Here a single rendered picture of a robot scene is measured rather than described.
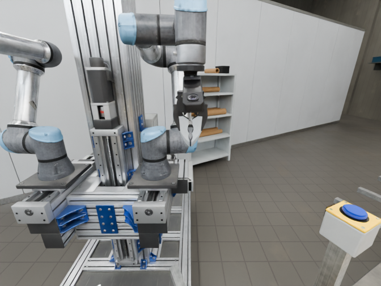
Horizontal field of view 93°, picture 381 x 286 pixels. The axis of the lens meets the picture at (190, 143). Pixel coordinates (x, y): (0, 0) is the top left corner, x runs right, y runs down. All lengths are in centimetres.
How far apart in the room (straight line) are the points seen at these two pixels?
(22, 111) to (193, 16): 91
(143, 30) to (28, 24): 236
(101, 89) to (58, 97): 190
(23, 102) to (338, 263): 127
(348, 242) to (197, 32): 54
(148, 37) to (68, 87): 229
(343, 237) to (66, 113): 278
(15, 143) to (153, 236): 75
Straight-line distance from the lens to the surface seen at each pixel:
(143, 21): 58
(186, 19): 48
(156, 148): 82
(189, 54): 46
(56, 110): 284
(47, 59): 109
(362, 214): 52
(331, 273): 61
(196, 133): 49
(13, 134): 114
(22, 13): 289
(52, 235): 113
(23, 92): 117
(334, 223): 52
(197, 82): 45
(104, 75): 94
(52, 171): 106
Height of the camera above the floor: 149
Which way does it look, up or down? 20 degrees down
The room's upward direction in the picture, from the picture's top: straight up
